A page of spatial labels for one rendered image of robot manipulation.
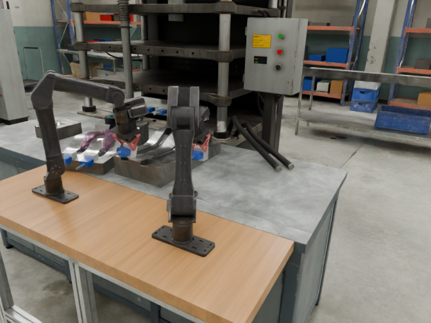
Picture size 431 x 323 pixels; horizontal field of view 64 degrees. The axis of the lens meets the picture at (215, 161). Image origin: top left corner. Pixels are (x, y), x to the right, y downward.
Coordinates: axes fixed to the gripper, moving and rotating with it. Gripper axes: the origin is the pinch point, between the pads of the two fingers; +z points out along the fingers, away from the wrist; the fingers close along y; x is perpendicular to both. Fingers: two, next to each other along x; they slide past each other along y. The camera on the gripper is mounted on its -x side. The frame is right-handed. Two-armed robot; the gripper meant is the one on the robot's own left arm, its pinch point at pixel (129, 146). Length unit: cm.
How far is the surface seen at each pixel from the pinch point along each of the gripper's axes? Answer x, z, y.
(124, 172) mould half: 6.1, 10.3, -0.1
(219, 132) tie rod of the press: -63, 35, -6
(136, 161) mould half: 3.3, 3.1, -6.2
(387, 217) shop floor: -143, 132, -118
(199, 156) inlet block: -9.1, -2.0, -30.1
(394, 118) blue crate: -333, 166, -96
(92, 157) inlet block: 9.2, 6.4, 14.8
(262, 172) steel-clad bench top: -32, 17, -49
